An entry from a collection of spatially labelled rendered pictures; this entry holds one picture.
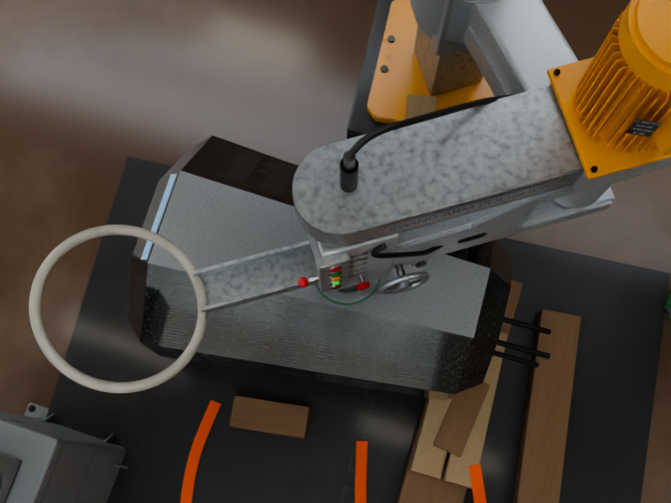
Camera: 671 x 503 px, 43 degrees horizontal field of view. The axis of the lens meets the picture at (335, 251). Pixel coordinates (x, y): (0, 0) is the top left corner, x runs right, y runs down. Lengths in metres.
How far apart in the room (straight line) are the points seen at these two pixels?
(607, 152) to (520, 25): 0.53
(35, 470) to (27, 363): 1.03
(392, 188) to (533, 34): 0.68
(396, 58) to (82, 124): 1.57
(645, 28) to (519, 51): 0.70
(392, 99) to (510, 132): 1.07
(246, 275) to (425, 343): 0.65
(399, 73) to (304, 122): 0.88
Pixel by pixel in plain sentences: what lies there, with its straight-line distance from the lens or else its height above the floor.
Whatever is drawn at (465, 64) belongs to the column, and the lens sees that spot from 2.89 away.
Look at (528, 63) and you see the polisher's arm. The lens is 2.34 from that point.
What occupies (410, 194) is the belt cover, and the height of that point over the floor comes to 1.69.
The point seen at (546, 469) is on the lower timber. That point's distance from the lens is 3.49.
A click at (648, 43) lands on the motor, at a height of 2.10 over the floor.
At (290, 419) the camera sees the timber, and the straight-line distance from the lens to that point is 3.38.
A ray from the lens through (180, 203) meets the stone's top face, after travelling 2.87.
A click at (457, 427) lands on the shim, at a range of 3.31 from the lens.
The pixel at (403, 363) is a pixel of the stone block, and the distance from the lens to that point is 2.82.
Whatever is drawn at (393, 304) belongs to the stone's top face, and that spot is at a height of 0.82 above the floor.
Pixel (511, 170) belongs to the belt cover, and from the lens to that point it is 1.97.
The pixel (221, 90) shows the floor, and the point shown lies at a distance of 3.93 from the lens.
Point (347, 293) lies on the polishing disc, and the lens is 2.68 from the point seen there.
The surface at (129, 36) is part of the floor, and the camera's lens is 4.13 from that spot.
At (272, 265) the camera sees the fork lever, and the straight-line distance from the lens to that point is 2.51.
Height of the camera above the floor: 3.50
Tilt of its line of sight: 75 degrees down
